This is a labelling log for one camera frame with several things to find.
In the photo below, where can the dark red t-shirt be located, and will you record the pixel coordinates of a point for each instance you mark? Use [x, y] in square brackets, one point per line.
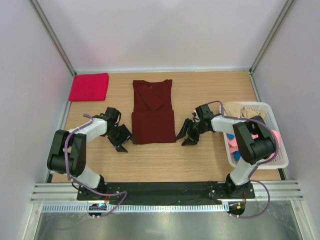
[153, 119]

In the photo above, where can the blue t-shirt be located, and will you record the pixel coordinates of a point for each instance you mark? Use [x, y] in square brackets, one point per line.
[236, 155]

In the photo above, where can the folded red t-shirt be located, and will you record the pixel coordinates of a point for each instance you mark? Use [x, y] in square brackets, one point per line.
[89, 87]

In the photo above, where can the white plastic basket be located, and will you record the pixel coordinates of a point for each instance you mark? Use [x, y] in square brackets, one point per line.
[281, 161]

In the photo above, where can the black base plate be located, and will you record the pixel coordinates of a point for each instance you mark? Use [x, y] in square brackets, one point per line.
[176, 193]

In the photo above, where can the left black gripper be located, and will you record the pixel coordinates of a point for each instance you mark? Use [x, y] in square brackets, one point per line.
[125, 134]

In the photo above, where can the beige t-shirt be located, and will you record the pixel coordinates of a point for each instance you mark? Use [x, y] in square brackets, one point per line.
[238, 110]

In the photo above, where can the aluminium frame rail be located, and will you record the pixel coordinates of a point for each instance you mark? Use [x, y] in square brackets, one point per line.
[277, 190]

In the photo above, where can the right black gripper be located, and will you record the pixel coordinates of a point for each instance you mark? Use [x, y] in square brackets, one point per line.
[183, 131]

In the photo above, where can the pink t-shirt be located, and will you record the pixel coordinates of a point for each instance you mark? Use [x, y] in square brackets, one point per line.
[277, 134]

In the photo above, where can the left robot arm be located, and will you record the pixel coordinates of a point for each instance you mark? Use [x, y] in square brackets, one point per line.
[68, 152]

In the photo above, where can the white slotted cable duct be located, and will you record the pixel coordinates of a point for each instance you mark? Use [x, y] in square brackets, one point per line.
[100, 208]

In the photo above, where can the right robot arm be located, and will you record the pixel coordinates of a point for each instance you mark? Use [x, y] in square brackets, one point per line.
[256, 142]

